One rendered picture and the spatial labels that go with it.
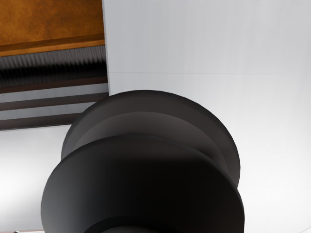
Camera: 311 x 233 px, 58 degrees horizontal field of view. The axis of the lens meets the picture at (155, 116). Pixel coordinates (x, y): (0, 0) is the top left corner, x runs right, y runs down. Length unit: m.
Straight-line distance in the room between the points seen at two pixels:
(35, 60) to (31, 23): 0.17
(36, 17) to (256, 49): 0.27
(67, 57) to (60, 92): 0.30
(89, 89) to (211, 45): 0.10
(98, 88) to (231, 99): 0.09
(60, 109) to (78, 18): 0.17
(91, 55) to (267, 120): 0.37
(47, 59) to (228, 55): 0.41
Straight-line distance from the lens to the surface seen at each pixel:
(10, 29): 0.39
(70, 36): 0.36
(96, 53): 0.50
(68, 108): 0.20
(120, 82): 0.17
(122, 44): 0.16
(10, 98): 0.24
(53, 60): 0.52
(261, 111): 0.18
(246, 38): 0.16
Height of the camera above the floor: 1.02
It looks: 64 degrees down
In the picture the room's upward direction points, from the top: 175 degrees counter-clockwise
